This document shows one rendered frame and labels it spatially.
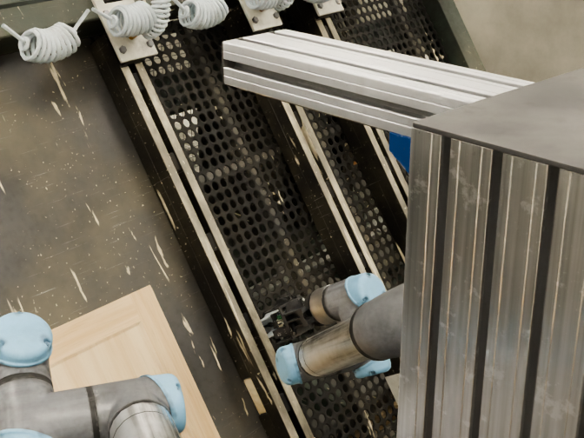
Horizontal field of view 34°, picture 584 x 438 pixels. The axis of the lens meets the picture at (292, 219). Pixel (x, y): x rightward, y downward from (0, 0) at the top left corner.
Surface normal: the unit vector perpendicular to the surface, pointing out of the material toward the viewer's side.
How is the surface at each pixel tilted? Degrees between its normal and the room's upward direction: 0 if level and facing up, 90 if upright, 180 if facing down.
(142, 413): 7
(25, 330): 28
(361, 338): 91
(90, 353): 57
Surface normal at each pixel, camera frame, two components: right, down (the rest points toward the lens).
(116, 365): 0.64, -0.29
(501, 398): -0.72, 0.27
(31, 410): 0.14, -0.67
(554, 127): 0.00, -0.92
